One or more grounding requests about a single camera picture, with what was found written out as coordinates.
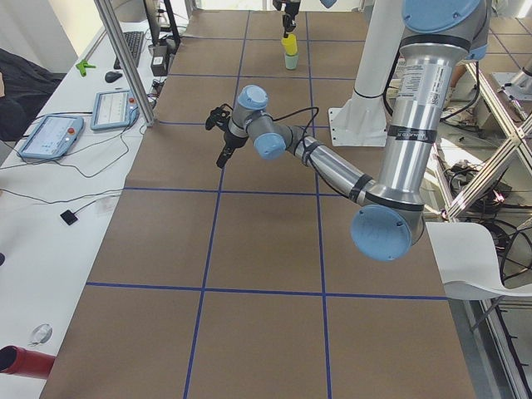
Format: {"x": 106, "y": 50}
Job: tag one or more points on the white curved sheet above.
{"x": 467, "y": 261}

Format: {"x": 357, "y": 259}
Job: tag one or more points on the yellow plastic cup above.
{"x": 290, "y": 44}

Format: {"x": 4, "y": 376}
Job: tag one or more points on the small black square pad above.
{"x": 68, "y": 217}

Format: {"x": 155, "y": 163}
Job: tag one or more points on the teach pendant tablet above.
{"x": 52, "y": 137}
{"x": 113, "y": 110}

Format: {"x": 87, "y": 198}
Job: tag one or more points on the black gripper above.
{"x": 229, "y": 143}
{"x": 289, "y": 9}

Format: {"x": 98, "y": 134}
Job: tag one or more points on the far teach pendant tablet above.
{"x": 113, "y": 110}

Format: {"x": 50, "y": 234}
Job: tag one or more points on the black adapter box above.
{"x": 160, "y": 60}

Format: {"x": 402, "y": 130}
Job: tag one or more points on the near teach pendant tablet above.
{"x": 52, "y": 137}

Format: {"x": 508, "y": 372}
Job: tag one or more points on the aluminium frame post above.
{"x": 122, "y": 51}

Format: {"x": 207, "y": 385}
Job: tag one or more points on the red cylinder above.
{"x": 22, "y": 362}

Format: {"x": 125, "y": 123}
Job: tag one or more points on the green plastic clamp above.
{"x": 83, "y": 66}

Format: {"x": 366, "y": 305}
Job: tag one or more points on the green plastic cup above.
{"x": 291, "y": 61}

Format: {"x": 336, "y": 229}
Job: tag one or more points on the black keyboard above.
{"x": 134, "y": 41}

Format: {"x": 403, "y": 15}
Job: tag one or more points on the black computer mouse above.
{"x": 112, "y": 76}

